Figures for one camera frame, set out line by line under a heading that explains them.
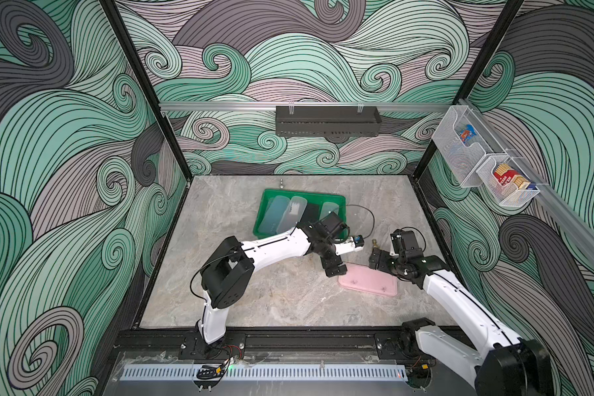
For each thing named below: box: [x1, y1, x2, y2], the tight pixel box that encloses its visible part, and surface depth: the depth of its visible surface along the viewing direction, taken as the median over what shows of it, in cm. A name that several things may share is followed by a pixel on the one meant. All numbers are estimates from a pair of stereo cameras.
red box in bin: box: [493, 163, 529, 189], surface depth 67 cm
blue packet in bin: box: [459, 123, 478, 145], surface depth 85 cm
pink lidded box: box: [337, 262, 399, 297], surface depth 85 cm
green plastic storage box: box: [253, 188, 347, 240], surface depth 107 cm
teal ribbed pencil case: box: [257, 195, 291, 235], surface depth 106 cm
